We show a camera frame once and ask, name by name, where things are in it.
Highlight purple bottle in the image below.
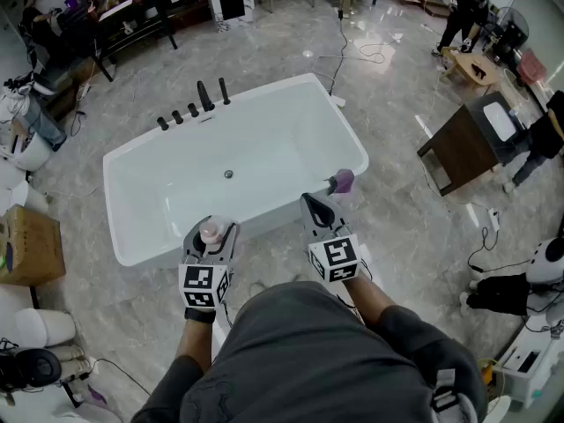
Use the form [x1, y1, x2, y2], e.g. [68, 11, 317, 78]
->
[323, 168, 355, 195]

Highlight black round headset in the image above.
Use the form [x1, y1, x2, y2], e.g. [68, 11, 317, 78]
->
[0, 347, 63, 392]

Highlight black wristwatch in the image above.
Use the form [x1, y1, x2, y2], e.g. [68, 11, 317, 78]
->
[183, 307, 217, 324]

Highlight cardboard box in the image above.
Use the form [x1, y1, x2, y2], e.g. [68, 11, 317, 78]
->
[0, 204, 67, 287]

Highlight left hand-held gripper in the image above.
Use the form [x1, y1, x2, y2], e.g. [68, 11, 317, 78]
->
[177, 215, 241, 312]

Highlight white floor cable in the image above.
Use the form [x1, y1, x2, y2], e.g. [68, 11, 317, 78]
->
[311, 37, 404, 88]

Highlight black desk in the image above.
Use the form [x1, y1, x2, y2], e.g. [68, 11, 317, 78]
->
[56, 0, 178, 83]

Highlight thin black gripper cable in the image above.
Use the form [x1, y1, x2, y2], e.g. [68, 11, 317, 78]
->
[219, 300, 235, 330]

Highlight pink basket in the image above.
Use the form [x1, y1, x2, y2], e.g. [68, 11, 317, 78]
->
[516, 48, 548, 85]

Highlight black curved faucet spout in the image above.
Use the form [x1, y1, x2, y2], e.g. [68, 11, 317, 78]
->
[197, 80, 216, 113]

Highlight person's left forearm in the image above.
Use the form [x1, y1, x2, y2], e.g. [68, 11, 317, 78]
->
[174, 319, 218, 372]

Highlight white boxy appliance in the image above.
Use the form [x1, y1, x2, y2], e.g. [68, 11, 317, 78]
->
[492, 315, 564, 410]

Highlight white bathtub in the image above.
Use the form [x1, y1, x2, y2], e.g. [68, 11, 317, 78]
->
[102, 72, 370, 269]

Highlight white harness strap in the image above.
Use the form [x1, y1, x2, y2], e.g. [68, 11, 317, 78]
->
[429, 367, 479, 423]

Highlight pink bottle white cap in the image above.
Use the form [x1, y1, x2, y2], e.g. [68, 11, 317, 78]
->
[199, 215, 231, 245]

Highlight dark wooden vanity cabinet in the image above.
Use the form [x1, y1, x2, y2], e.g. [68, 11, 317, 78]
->
[416, 90, 531, 197]

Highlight person's right forearm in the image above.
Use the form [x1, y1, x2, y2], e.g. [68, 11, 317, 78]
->
[341, 271, 397, 322]

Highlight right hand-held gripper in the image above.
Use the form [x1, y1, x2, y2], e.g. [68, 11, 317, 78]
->
[301, 193, 363, 284]

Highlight light wooden stool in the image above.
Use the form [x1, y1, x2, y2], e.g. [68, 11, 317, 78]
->
[442, 46, 504, 89]

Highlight white sink basin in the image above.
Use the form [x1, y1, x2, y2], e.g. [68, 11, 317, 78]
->
[482, 100, 519, 143]

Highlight person's grey shirt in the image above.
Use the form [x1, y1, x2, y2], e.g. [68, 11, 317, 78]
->
[131, 279, 490, 423]

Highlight black power cable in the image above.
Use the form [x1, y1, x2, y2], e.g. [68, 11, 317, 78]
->
[328, 9, 350, 99]

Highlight white marbled cabinet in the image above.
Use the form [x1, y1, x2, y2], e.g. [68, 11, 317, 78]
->
[204, 0, 256, 33]

